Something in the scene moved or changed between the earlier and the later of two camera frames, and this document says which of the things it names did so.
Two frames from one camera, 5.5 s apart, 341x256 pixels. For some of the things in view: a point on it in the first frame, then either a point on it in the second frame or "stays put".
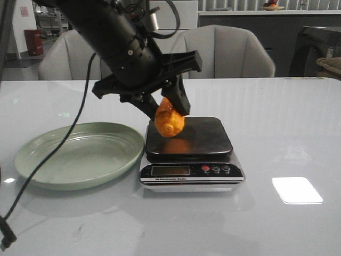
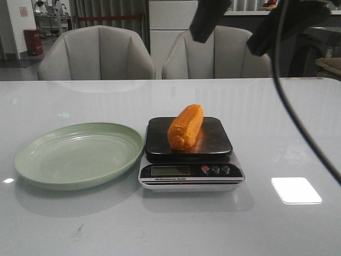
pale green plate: (91, 153) stays put
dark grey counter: (278, 29) stays put
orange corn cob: (168, 121) to (185, 126)
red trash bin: (34, 41) stays put
